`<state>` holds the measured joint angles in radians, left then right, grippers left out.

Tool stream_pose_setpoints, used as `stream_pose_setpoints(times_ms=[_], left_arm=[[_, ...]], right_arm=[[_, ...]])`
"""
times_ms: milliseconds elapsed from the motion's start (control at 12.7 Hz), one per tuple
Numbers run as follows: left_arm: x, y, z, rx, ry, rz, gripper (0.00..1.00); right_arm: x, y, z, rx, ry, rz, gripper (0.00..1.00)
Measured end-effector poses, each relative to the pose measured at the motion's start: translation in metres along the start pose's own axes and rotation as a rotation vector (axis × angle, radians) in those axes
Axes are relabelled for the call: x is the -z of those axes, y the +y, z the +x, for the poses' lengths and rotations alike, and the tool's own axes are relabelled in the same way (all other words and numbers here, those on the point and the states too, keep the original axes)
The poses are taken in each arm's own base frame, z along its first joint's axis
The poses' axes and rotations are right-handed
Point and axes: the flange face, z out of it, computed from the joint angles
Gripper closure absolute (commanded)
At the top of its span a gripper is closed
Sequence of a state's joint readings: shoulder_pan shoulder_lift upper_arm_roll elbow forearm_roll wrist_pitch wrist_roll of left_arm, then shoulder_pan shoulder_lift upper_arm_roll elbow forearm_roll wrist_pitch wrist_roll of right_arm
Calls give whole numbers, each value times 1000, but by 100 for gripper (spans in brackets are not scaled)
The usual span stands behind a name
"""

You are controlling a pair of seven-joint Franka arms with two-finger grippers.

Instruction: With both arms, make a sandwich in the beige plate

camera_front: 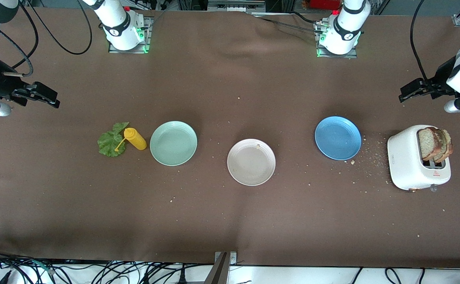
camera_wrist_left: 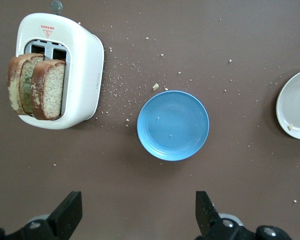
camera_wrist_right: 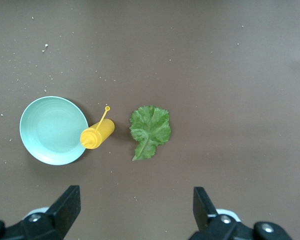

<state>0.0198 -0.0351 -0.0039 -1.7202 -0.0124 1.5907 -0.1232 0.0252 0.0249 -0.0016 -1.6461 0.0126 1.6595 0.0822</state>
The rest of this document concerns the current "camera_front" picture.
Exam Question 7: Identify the brown bread slice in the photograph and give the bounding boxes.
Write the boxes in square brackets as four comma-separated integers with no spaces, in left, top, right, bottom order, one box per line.
[434,129,454,164]
[417,127,438,161]

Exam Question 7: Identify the green lettuce leaf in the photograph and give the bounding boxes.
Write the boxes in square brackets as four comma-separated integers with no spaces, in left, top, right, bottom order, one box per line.
[97,121,130,157]

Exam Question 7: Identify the yellow mustard squeeze bottle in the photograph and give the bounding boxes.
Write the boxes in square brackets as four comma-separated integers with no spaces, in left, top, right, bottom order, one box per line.
[114,127,147,152]

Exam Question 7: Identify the blue plate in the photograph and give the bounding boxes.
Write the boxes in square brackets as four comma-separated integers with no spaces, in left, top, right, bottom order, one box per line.
[315,116,362,161]

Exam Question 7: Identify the mint green plate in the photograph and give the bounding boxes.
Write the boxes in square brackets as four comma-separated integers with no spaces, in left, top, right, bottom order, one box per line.
[149,121,198,166]

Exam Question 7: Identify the beige plate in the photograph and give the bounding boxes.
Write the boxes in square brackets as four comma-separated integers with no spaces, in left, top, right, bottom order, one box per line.
[227,138,276,186]

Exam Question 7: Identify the white two-slot toaster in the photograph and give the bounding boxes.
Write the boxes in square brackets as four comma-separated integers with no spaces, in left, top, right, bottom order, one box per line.
[387,125,452,192]

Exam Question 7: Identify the red box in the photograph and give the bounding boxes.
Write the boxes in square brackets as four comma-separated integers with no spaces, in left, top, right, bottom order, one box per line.
[308,0,341,11]

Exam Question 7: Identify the brown tablecloth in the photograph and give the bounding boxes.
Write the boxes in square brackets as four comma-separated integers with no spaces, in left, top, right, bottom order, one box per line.
[0,7,460,269]

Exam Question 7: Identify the grey power strip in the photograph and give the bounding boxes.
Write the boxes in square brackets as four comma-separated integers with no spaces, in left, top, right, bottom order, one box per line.
[207,0,266,12]

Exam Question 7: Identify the dark metal pole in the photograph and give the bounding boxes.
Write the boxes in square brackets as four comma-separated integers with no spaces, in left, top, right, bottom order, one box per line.
[203,252,230,284]

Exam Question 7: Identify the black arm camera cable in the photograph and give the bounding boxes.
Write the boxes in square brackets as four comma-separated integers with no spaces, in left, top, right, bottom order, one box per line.
[409,0,460,81]
[0,0,93,77]

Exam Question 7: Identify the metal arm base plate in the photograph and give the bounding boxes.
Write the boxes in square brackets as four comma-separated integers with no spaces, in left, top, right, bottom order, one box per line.
[315,20,358,59]
[108,16,152,54]

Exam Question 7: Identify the black base power cable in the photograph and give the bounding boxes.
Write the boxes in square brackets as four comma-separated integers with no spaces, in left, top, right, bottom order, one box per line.
[251,11,323,32]

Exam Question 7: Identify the tangled black floor cables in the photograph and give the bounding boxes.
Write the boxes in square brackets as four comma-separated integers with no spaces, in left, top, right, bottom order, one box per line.
[0,248,203,284]

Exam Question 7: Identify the silver metal bracket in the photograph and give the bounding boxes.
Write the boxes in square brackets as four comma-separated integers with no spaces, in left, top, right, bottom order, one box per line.
[214,251,238,265]

